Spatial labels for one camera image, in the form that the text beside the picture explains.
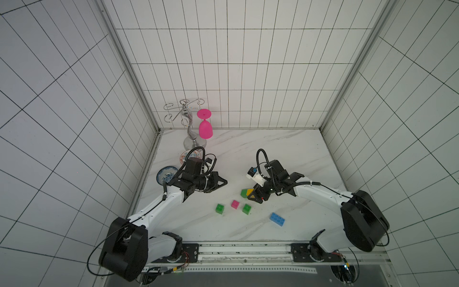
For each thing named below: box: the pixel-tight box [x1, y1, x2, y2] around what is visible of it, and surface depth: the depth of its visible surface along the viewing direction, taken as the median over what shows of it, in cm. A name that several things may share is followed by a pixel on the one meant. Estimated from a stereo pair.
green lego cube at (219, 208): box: [215, 203, 225, 215], surface depth 83 cm
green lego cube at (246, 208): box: [242, 203, 252, 216], surface depth 83 cm
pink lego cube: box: [230, 199, 240, 210], surface depth 87 cm
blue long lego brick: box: [269, 212, 286, 227], surface depth 82 cm
